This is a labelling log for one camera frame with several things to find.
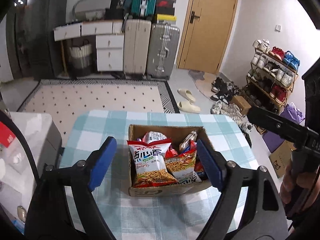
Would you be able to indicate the black white patterned rug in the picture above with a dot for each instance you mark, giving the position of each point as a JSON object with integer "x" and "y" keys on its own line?
{"x": 100, "y": 95}

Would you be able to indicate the clear dotted cracker packet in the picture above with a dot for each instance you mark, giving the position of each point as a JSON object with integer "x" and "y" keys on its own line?
{"x": 191, "y": 137}

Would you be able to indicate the black bag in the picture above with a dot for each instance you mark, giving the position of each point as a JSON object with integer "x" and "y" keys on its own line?
{"x": 118, "y": 5}

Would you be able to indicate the red round biscuit packet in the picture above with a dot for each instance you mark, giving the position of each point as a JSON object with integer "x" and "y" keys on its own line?
{"x": 172, "y": 153}

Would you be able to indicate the dark glass cabinet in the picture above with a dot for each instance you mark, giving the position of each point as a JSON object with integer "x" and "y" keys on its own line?
{"x": 15, "y": 42}

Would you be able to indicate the small cardboard box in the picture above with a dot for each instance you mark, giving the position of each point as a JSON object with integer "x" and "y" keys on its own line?
{"x": 241, "y": 105}

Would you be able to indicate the pile of sneakers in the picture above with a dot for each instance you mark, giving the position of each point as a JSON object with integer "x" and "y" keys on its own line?
{"x": 225, "y": 92}

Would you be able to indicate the teal checked tablecloth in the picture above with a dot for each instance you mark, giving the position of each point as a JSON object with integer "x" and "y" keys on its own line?
{"x": 162, "y": 217}

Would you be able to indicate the grey cloud-shaped mat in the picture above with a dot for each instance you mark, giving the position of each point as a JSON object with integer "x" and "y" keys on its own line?
{"x": 200, "y": 80}

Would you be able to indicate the black red shoe box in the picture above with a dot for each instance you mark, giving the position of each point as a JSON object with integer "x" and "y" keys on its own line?
{"x": 165, "y": 3}

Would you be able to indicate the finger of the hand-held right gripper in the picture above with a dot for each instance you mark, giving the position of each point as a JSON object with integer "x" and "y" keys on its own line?
{"x": 275, "y": 125}

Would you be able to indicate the cream slipper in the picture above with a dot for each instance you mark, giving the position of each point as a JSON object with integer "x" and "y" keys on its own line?
{"x": 188, "y": 107}
{"x": 186, "y": 95}

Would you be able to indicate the white plastic storage bin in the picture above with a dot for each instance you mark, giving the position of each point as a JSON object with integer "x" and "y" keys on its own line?
{"x": 37, "y": 135}

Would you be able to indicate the brown printed carton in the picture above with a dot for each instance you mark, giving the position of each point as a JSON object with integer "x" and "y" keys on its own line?
{"x": 280, "y": 160}

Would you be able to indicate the beige suitcase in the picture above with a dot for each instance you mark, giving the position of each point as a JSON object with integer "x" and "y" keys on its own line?
{"x": 137, "y": 47}

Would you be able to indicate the white noodle snack packet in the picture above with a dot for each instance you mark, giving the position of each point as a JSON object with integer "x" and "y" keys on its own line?
{"x": 150, "y": 165}

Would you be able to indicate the wooden shoe rack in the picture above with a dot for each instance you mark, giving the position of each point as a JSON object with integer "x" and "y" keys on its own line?
{"x": 292, "y": 90}

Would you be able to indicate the red chocolate cookie packet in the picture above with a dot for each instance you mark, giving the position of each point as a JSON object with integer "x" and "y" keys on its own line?
{"x": 200, "y": 167}

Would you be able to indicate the purple plastic bag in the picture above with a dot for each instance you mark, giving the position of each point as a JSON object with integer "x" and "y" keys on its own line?
{"x": 292, "y": 112}

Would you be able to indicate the person's right hand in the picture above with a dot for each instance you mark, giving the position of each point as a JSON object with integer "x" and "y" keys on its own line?
{"x": 285, "y": 187}

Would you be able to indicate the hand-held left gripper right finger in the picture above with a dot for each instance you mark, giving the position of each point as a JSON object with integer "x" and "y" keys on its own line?
{"x": 208, "y": 165}

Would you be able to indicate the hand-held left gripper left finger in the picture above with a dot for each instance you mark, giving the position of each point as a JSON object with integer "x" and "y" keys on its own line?
{"x": 102, "y": 165}

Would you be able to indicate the white desk with drawers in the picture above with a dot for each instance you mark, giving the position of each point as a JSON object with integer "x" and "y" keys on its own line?
{"x": 110, "y": 55}

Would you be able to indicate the white wall switch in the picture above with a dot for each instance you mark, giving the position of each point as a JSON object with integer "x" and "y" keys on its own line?
{"x": 278, "y": 27}

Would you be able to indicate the wooden door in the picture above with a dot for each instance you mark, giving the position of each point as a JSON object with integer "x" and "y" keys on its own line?
{"x": 210, "y": 30}

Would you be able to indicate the grey noodle snack packet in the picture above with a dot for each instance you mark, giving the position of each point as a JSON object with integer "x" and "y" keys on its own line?
{"x": 183, "y": 166}

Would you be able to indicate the rows of sneakers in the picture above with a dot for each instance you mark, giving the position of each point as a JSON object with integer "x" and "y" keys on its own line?
{"x": 277, "y": 92}

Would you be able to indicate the small red white packet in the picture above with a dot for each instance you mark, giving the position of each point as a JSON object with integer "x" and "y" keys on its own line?
{"x": 155, "y": 136}

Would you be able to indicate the silver suitcase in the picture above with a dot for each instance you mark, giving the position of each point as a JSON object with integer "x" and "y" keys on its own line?
{"x": 162, "y": 52}

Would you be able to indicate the purple flat board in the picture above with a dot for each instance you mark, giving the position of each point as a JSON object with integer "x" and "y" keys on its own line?
{"x": 272, "y": 141}

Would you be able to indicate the woven laundry basket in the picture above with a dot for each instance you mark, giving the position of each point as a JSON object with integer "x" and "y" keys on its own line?
{"x": 80, "y": 57}

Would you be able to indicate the dark fridge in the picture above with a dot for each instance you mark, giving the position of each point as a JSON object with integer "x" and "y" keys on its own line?
{"x": 42, "y": 35}

